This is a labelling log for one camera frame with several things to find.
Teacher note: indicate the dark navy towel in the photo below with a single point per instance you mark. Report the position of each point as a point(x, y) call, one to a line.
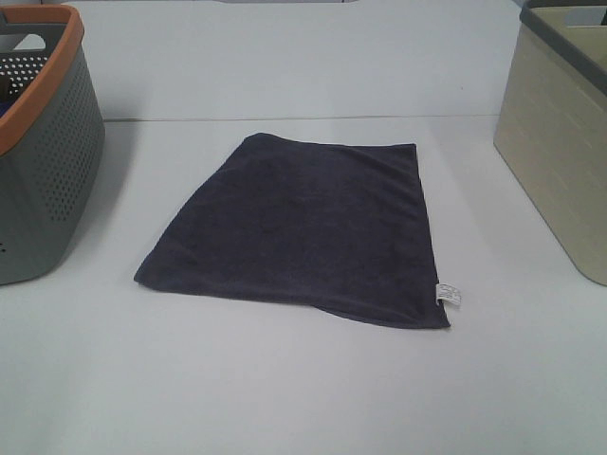
point(342, 228)

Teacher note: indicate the grey basket with orange rim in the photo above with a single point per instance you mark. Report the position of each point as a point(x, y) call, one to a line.
point(52, 136)

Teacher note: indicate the beige basket with grey rim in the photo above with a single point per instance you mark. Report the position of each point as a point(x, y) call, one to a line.
point(551, 131)

